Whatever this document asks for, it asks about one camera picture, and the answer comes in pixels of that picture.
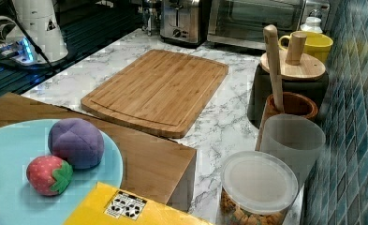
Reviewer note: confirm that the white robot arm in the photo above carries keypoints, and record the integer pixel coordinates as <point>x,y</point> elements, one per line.
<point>29,29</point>

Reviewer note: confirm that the silver toaster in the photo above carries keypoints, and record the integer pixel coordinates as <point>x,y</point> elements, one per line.
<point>185,21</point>

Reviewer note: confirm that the silver toaster oven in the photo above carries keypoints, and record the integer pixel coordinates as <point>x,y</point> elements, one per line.
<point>241,22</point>

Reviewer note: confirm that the bamboo cutting board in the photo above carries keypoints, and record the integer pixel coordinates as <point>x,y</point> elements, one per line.
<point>161,93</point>

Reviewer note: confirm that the wooden box stand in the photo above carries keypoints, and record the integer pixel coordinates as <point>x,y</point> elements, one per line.
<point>155,168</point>

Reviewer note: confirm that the plastic jar with snacks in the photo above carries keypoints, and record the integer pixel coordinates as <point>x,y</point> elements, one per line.
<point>257,189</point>

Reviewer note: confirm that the purple plush ball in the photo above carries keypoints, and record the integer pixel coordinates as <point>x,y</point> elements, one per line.
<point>76,141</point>

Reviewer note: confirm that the brown wooden mortar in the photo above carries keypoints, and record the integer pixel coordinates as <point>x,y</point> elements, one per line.
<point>293,104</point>

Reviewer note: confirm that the frosted plastic cup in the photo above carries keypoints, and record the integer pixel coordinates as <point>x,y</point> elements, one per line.
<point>295,140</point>

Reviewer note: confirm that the wooden pestle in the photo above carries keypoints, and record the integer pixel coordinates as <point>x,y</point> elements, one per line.
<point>272,51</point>

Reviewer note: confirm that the wooden lid with knob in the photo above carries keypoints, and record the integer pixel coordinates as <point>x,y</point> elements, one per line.
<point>296,65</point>

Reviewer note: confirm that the yellow box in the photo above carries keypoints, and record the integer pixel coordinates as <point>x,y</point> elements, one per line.
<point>108,205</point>

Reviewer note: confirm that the dark grey container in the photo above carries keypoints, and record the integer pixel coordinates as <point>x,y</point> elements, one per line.
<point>262,88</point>

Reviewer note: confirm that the plush strawberry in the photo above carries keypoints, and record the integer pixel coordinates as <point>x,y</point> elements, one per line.
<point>49,175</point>

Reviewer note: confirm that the yellow mug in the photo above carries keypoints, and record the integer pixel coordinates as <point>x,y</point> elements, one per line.
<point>316,44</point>

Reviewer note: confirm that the white bottle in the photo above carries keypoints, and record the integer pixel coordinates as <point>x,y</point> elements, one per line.
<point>312,24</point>

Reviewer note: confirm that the light blue plate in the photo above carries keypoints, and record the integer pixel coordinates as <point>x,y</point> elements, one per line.
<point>20,204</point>

